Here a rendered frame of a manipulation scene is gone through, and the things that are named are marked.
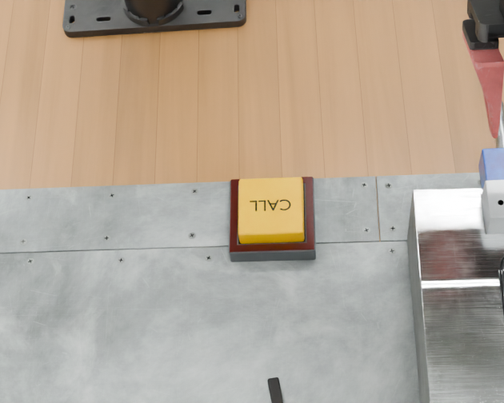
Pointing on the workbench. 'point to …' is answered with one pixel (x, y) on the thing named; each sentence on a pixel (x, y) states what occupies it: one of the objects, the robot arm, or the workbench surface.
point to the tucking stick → (275, 390)
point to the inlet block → (501, 184)
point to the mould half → (458, 298)
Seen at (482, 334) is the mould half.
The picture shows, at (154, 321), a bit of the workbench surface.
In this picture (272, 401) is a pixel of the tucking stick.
